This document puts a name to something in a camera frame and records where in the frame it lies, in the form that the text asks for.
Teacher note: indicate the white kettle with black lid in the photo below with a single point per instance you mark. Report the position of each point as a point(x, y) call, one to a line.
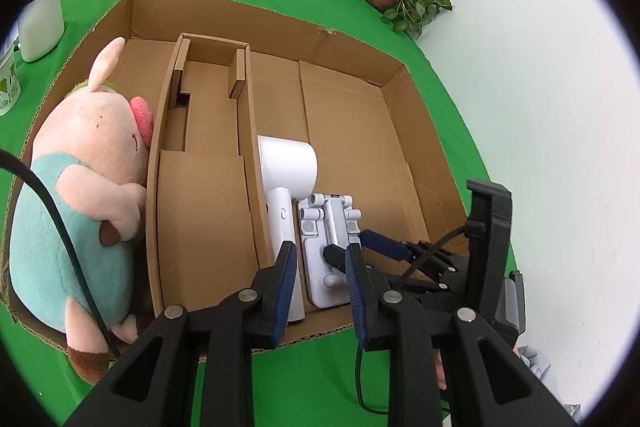
point(42, 27)

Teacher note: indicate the white hair dryer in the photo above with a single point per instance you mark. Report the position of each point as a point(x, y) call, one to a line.
point(290, 167)

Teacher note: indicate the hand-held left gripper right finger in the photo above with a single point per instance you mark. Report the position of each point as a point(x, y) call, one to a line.
point(356, 299)

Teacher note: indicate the cardboard divider insert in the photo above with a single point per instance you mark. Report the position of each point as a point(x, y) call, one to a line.
point(200, 217)

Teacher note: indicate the green tablecloth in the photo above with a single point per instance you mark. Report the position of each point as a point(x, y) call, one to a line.
point(310, 382)

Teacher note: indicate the person's right forearm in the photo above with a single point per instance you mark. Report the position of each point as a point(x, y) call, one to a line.
point(537, 369)

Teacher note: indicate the pink plush pig toy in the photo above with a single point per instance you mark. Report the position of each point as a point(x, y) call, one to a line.
point(95, 132)

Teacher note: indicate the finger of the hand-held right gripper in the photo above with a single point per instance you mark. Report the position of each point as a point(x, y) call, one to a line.
point(387, 244)
point(336, 258)

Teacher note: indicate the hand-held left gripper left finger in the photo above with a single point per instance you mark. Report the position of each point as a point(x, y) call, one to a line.
point(282, 294)

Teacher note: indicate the white folding stand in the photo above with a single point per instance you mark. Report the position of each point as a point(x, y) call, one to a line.
point(336, 222)

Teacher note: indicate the large cardboard box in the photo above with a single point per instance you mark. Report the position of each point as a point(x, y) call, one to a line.
point(350, 117)

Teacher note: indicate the leaf-print paper cup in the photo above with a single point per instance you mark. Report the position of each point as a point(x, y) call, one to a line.
point(7, 92)

